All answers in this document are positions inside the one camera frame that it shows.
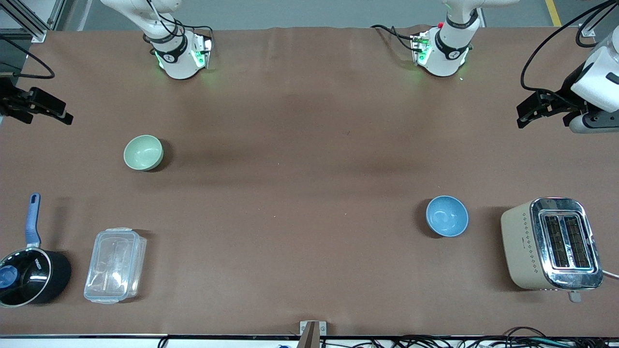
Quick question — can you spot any green ceramic bowl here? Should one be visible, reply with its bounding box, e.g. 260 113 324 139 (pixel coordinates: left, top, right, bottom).
123 134 164 172

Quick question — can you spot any blue ceramic bowl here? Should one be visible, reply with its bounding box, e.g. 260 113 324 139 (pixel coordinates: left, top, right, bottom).
426 195 469 238

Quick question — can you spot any beige chrome two-slot toaster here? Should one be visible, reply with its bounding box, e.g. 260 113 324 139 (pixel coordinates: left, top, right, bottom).
501 197 604 303

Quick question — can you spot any clear plastic lidded container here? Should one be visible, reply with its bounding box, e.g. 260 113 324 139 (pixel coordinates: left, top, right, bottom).
83 227 147 305

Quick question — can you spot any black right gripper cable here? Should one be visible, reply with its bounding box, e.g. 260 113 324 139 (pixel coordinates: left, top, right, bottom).
0 36 55 80

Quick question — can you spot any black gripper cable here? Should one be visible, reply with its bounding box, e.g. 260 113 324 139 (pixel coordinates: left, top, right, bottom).
520 0 619 93
0 36 55 80

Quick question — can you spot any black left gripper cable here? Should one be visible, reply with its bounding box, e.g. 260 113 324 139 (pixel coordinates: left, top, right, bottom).
520 0 619 93

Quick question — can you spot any aluminium frame profile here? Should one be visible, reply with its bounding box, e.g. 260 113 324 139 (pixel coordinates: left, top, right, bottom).
0 0 67 44

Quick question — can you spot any black left arm base cable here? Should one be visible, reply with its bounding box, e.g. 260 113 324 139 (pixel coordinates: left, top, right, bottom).
370 24 422 52

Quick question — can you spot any black arm base cable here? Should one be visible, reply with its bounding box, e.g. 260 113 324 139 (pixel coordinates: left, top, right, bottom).
144 0 214 45
370 24 422 52

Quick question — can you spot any black saucepan with blue handle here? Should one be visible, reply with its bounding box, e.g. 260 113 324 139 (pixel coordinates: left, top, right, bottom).
0 193 72 308

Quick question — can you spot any black right arm base cable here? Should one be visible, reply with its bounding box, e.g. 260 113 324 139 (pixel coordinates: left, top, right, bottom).
144 0 214 45

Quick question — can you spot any black cable bundle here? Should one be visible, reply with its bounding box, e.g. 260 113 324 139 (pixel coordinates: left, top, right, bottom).
387 326 619 348

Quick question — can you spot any metal table edge bracket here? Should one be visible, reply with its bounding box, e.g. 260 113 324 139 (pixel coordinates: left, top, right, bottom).
299 320 327 348

